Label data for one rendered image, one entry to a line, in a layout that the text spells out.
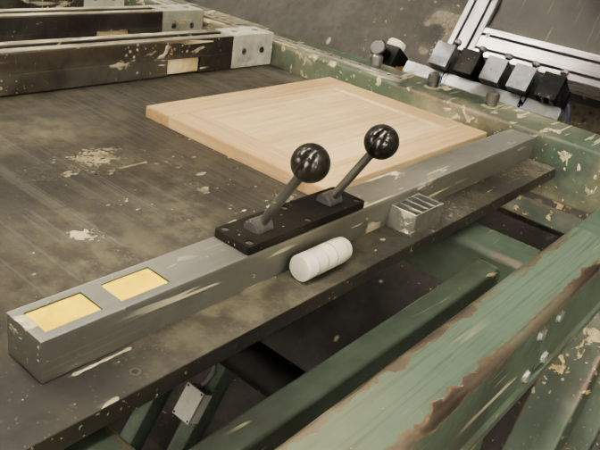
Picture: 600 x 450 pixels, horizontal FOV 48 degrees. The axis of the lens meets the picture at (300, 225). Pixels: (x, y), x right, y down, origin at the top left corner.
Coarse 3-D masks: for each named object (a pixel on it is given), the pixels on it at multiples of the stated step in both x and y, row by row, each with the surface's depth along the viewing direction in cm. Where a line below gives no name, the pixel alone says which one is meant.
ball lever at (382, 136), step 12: (372, 132) 71; (384, 132) 70; (396, 132) 71; (372, 144) 70; (384, 144) 70; (396, 144) 71; (372, 156) 72; (384, 156) 71; (360, 168) 74; (348, 180) 76; (324, 192) 78; (336, 192) 77
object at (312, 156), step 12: (312, 144) 62; (300, 156) 62; (312, 156) 61; (324, 156) 62; (300, 168) 62; (312, 168) 61; (324, 168) 62; (300, 180) 63; (312, 180) 62; (288, 192) 65; (276, 204) 67; (264, 216) 68; (252, 228) 69; (264, 228) 69
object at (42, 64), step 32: (160, 32) 134; (192, 32) 138; (224, 32) 143; (256, 32) 148; (0, 64) 105; (32, 64) 110; (64, 64) 114; (96, 64) 119; (128, 64) 124; (160, 64) 130; (224, 64) 143; (256, 64) 150
